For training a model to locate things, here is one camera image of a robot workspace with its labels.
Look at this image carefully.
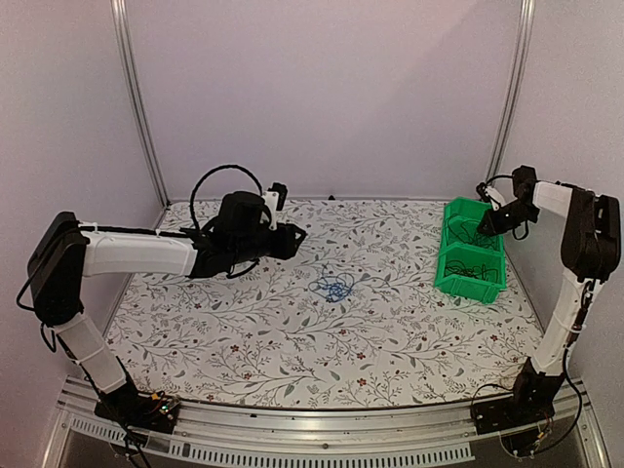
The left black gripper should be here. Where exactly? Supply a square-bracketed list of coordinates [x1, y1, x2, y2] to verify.
[232, 223, 307, 266]

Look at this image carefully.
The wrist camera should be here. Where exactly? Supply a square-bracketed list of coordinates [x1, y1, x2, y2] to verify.
[262, 182, 288, 231]
[476, 182, 507, 211]

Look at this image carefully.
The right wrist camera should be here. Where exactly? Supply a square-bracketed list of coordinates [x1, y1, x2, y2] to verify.
[476, 182, 507, 211]

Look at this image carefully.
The right aluminium corner post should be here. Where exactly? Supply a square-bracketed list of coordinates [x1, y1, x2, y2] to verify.
[486, 0, 536, 179]

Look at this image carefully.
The left aluminium corner post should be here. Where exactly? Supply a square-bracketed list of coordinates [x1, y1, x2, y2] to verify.
[110, 0, 171, 208]

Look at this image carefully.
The blue cable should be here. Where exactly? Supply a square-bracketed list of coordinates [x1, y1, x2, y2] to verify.
[309, 262, 357, 303]

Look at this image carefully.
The thin black cable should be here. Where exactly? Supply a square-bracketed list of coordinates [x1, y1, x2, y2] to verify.
[444, 258, 474, 280]

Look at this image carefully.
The brown cable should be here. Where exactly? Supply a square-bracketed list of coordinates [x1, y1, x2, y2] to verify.
[462, 262, 499, 283]

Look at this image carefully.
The aluminium corner post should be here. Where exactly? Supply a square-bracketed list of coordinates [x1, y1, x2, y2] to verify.
[486, 0, 536, 179]
[110, 0, 171, 208]

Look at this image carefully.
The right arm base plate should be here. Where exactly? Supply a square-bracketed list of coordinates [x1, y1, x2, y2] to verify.
[469, 383, 583, 460]

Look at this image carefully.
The floral table mat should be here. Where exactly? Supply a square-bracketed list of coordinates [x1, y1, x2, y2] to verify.
[107, 201, 542, 409]

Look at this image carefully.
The green three-compartment bin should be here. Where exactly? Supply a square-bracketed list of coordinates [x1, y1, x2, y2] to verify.
[434, 197, 506, 304]

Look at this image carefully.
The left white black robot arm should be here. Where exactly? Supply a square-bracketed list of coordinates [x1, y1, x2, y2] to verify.
[16, 182, 307, 423]

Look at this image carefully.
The aluminium front rail frame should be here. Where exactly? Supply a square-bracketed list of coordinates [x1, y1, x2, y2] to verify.
[43, 378, 611, 467]

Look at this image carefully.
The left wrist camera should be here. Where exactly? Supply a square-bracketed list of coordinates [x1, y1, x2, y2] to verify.
[262, 182, 288, 231]

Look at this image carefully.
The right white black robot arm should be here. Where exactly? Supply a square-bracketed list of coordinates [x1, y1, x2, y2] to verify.
[476, 166, 621, 425]

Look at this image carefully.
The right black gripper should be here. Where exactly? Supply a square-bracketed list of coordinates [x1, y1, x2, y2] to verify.
[478, 200, 540, 237]

